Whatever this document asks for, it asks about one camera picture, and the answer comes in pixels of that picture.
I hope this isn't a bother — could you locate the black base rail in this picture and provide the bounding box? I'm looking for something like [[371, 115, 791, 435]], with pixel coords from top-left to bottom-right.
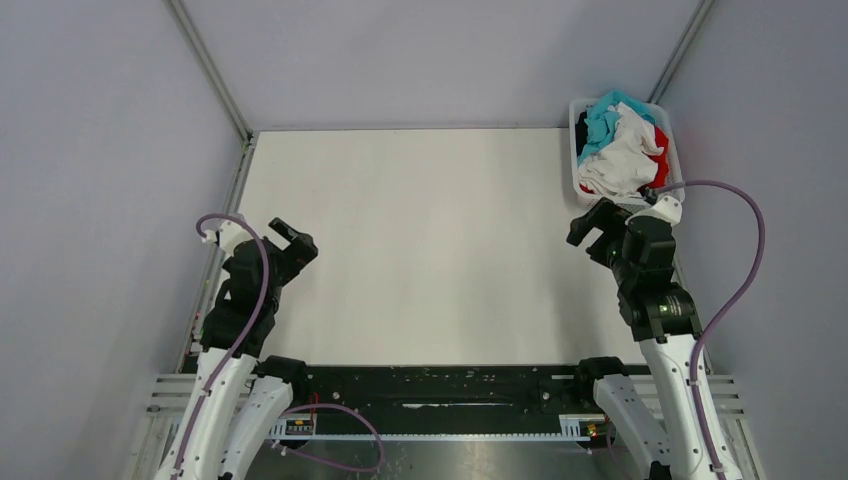
[[180, 354, 654, 440]]

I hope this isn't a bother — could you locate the black t shirt in basket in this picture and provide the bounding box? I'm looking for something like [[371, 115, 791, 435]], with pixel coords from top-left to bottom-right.
[[573, 111, 588, 163]]

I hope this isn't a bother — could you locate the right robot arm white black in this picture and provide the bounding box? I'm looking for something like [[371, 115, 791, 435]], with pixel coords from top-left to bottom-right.
[[566, 196, 743, 479]]

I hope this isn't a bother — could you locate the teal t shirt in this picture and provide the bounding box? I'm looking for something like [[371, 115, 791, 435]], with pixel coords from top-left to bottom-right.
[[577, 90, 656, 165]]

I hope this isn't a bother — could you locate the white plastic laundry basket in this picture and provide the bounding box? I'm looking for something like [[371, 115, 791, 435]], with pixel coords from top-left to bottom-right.
[[569, 98, 683, 213]]

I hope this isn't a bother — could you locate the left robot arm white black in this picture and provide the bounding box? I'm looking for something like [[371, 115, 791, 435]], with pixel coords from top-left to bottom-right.
[[155, 213, 318, 479]]

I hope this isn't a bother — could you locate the white slotted cable duct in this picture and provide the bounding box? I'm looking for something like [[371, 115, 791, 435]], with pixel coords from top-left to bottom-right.
[[268, 415, 606, 442]]

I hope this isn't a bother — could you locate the red t shirt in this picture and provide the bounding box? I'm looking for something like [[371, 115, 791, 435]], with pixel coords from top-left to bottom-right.
[[578, 123, 670, 198]]

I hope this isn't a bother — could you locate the white t shirt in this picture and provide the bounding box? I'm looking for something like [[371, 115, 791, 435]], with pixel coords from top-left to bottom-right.
[[577, 102, 670, 198]]

